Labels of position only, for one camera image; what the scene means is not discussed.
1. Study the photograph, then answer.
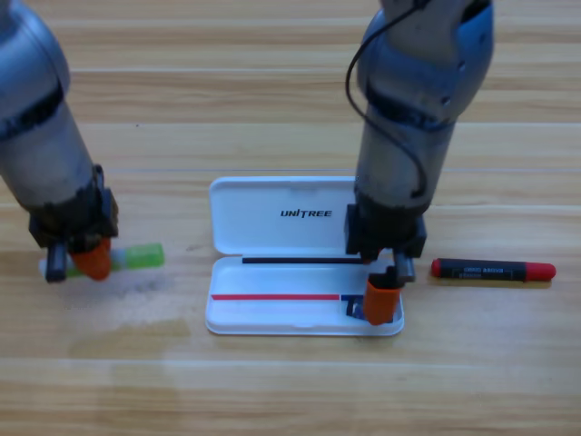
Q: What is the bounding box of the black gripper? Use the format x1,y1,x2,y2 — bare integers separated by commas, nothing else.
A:
345,199,428,327
29,165,120,283

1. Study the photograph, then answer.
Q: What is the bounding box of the dark blue eraser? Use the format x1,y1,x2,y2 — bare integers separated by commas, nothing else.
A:
342,295,394,325

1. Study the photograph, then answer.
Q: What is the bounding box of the green white highlighter pen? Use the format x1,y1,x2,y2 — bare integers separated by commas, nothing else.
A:
38,243,165,279

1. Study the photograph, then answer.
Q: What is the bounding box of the black marker with red cap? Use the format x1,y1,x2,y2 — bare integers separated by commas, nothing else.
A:
430,257,557,283

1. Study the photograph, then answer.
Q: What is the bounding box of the white Unitree pencil case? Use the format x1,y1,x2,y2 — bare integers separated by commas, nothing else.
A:
204,175,405,338

